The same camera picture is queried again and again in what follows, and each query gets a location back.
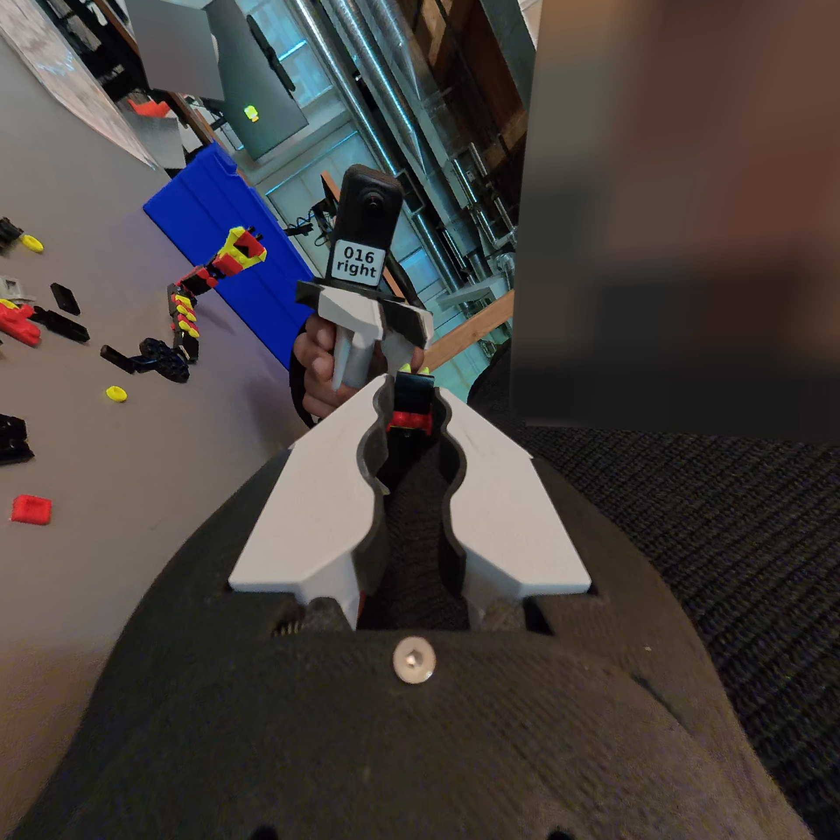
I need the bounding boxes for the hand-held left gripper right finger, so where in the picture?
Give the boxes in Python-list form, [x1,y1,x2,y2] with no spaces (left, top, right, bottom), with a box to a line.
[435,386,593,627]

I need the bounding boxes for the grey metal plate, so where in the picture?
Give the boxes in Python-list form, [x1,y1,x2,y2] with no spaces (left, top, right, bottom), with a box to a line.
[133,115,186,170]

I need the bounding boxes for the grey computer monitor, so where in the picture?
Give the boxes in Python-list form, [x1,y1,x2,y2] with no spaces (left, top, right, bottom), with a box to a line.
[210,0,311,163]

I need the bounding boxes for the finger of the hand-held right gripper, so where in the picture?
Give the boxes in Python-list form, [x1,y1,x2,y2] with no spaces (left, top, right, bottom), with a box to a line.
[381,318,434,375]
[317,292,385,344]

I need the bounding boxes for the person's right hand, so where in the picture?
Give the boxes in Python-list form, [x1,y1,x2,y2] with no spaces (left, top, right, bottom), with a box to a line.
[292,317,388,422]

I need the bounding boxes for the black and red lego assembly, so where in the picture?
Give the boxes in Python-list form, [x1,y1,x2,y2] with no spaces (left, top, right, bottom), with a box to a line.
[387,371,437,437]

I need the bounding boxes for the printed instruction sheet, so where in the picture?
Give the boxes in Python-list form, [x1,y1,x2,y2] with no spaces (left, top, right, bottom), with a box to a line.
[0,0,158,168]

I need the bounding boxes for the silver pipes and ducts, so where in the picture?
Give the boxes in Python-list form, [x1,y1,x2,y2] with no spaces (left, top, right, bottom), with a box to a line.
[289,0,536,309]

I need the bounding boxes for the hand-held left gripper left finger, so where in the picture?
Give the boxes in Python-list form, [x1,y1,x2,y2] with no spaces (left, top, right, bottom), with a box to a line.
[227,375,395,630]

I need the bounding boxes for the scattered lego pieces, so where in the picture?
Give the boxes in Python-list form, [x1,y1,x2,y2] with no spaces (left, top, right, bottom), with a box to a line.
[0,217,129,526]

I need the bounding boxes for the red yellow black lego tail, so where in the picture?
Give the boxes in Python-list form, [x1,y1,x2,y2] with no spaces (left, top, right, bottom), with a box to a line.
[167,226,268,362]

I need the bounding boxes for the blue plastic bin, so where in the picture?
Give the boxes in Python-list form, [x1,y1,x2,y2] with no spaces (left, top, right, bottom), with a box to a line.
[143,141,316,352]

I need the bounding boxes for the black and blue lego assembly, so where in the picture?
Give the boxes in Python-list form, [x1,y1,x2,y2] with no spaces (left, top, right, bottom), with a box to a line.
[100,338,191,383]

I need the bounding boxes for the wooden beam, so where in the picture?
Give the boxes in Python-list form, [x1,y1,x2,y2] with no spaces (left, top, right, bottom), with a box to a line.
[425,290,516,374]

